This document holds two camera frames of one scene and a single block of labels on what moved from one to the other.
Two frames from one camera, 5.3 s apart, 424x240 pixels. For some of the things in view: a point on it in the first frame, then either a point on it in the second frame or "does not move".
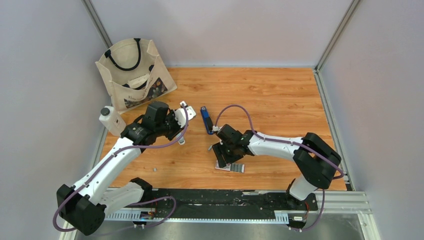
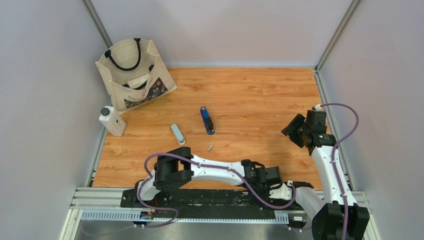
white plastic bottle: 112,121 does not move
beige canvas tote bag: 135,73 does not move
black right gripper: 218,151 → 290,129
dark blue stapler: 207,120 does not move
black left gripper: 171,115 → 269,188
